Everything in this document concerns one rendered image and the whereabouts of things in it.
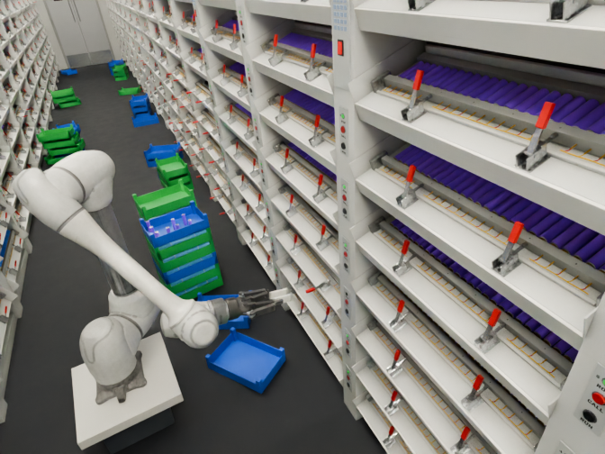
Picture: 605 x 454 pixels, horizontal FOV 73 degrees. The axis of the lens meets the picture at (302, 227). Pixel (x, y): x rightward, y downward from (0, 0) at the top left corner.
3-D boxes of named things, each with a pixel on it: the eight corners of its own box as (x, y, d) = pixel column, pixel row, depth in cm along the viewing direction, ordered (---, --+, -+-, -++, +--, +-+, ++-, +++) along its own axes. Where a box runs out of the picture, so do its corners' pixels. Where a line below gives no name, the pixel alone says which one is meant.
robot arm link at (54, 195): (67, 218, 113) (96, 195, 124) (9, 171, 108) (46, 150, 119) (48, 240, 120) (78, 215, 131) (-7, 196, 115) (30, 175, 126)
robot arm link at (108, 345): (84, 383, 150) (59, 342, 138) (112, 344, 165) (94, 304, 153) (121, 389, 147) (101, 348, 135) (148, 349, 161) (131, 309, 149)
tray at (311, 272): (345, 325, 146) (336, 310, 140) (279, 241, 193) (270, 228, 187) (389, 292, 148) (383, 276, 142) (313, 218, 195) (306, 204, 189)
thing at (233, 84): (255, 116, 169) (239, 86, 160) (215, 87, 215) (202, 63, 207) (295, 90, 171) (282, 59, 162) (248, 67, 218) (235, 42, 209)
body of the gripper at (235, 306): (222, 311, 144) (247, 304, 148) (230, 326, 138) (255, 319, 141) (221, 294, 141) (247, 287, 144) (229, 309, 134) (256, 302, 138)
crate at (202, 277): (170, 296, 220) (167, 285, 216) (158, 277, 235) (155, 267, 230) (221, 274, 233) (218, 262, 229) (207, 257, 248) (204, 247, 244)
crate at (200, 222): (154, 249, 203) (149, 235, 199) (142, 231, 217) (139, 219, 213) (210, 227, 216) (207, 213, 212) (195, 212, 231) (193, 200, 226)
